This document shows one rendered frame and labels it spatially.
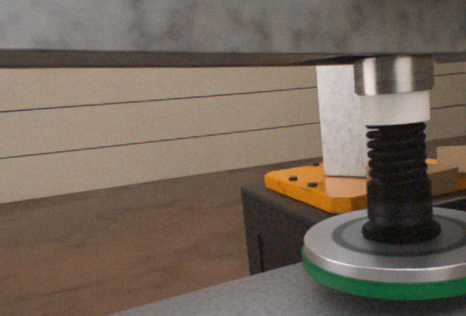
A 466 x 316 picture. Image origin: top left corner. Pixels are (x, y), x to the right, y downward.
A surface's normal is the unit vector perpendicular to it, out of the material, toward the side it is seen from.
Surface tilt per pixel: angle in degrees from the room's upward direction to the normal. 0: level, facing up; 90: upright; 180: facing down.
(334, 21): 90
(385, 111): 90
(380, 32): 90
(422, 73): 90
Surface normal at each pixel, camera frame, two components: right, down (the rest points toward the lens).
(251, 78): 0.39, 0.13
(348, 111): -0.55, 0.19
